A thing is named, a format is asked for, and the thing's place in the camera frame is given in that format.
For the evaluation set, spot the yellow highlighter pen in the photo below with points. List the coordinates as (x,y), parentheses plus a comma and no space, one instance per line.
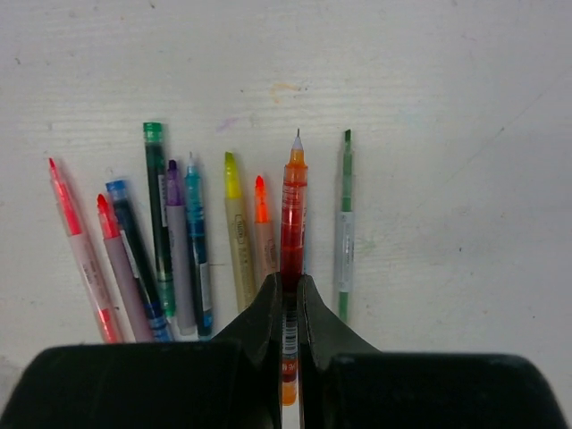
(239,238)

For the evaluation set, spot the dark blue gel pen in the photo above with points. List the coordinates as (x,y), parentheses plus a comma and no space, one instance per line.
(118,193)

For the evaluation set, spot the green gel pen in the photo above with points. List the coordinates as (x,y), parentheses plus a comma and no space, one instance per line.
(153,135)

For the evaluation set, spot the purple pen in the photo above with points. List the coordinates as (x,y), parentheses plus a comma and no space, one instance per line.
(177,227)

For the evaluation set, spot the pink highlighter pen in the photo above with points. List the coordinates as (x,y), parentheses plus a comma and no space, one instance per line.
(85,257)
(123,274)

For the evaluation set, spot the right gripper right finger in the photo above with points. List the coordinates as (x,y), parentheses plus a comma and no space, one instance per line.
(336,366)

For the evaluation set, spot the orange pen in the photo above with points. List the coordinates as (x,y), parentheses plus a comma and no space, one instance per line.
(267,261)

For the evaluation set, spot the green highlighter pen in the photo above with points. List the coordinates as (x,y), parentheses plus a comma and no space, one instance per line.
(345,234)

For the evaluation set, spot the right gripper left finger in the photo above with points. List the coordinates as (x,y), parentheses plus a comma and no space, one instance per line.
(248,376)

